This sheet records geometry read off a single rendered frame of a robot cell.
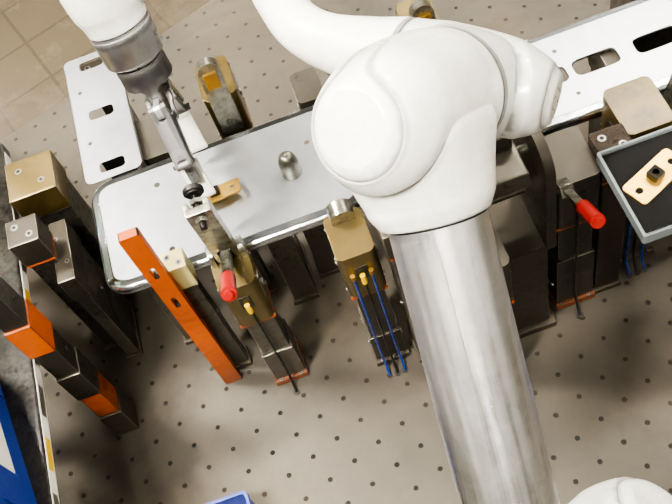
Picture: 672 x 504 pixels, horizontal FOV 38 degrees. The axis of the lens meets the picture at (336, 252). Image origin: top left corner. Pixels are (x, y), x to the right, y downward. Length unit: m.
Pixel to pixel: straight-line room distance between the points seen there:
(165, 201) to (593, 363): 0.75
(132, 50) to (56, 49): 2.06
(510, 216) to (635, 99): 0.24
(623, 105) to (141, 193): 0.76
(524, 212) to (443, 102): 0.65
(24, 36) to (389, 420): 2.27
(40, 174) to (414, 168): 0.90
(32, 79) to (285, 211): 1.98
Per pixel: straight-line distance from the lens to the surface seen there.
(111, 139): 1.71
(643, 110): 1.46
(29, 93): 3.36
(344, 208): 1.37
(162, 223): 1.57
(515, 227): 1.48
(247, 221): 1.53
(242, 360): 1.73
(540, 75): 1.03
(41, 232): 1.57
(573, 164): 1.41
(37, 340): 1.46
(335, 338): 1.73
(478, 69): 0.94
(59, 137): 2.19
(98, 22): 1.36
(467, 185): 0.90
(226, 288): 1.30
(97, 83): 1.81
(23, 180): 1.65
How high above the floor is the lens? 2.24
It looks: 58 degrees down
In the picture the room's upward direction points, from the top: 21 degrees counter-clockwise
